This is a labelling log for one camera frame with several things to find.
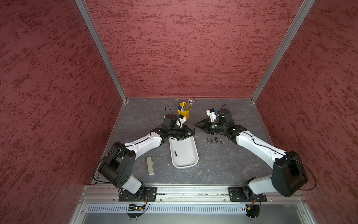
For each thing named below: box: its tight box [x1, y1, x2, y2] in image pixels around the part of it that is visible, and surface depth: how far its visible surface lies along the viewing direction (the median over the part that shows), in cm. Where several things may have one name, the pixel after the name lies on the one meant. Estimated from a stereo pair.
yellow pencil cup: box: [177, 101, 192, 120], surface depth 103 cm
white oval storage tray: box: [169, 135, 200, 169], surface depth 91 cm
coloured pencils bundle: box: [176, 96, 195, 112], surface depth 103 cm
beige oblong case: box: [146, 156, 155, 176], surface depth 82 cm
